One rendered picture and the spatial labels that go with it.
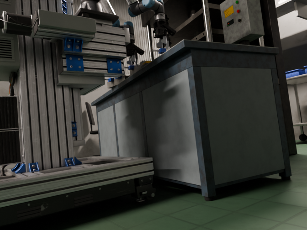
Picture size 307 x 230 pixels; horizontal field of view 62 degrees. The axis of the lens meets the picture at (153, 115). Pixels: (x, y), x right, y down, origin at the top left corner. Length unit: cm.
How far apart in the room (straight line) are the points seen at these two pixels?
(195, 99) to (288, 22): 400
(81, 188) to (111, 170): 16
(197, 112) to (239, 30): 123
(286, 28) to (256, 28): 282
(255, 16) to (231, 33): 23
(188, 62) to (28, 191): 94
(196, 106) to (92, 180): 61
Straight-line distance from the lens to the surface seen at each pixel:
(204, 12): 257
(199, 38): 269
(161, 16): 194
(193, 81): 131
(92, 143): 466
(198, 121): 129
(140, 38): 565
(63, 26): 131
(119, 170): 129
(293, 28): 510
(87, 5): 158
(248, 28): 231
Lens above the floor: 35
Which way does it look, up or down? 4 degrees up
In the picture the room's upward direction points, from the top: 6 degrees counter-clockwise
